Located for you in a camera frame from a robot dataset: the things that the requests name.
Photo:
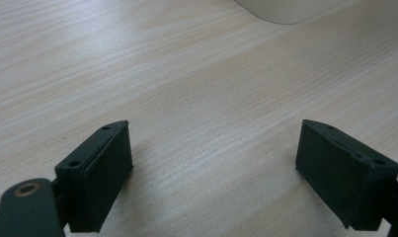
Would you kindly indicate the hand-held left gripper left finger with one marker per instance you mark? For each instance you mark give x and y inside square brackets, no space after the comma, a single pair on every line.
[94,179]

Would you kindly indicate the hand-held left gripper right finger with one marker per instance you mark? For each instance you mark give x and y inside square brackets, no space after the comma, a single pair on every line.
[341,174]

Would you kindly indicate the cream square waste bin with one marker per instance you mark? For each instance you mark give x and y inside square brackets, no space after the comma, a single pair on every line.
[285,10]

